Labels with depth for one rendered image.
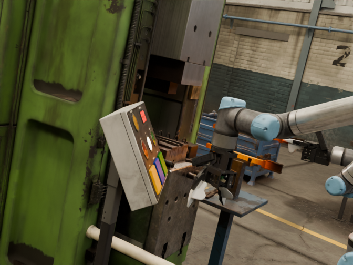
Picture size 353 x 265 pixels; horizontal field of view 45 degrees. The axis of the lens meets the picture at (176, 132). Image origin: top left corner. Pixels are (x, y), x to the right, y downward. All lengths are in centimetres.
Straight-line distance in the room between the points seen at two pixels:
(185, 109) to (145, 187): 103
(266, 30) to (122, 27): 875
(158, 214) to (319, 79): 801
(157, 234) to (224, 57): 904
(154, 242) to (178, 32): 89
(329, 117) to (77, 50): 102
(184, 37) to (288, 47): 829
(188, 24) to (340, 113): 78
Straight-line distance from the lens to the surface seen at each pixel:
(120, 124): 118
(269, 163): 212
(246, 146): 557
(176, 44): 174
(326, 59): 960
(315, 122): 124
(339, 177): 174
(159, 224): 185
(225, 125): 125
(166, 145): 187
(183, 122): 219
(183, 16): 175
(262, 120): 118
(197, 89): 221
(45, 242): 197
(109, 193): 141
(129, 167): 120
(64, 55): 181
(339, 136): 941
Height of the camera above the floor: 137
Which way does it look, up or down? 10 degrees down
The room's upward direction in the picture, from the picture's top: 12 degrees clockwise
